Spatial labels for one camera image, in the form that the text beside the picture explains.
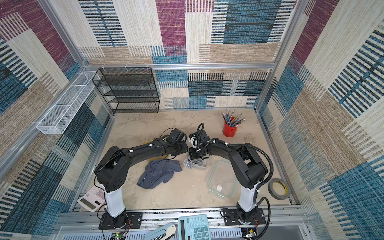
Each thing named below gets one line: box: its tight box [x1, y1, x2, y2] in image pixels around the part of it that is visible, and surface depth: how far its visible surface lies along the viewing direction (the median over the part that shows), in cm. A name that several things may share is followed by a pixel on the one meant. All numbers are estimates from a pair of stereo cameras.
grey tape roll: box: [267, 177, 292, 201], surface depth 83 cm
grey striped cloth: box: [183, 158, 204, 169], surface depth 86 cm
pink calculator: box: [77, 186, 106, 213], surface depth 79 cm
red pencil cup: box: [222, 120, 238, 138], surface depth 102 cm
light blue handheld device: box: [143, 223, 176, 240], surface depth 69 cm
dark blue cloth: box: [136, 159, 183, 189], surface depth 87 cm
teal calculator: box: [178, 214, 211, 240], surface depth 71 cm
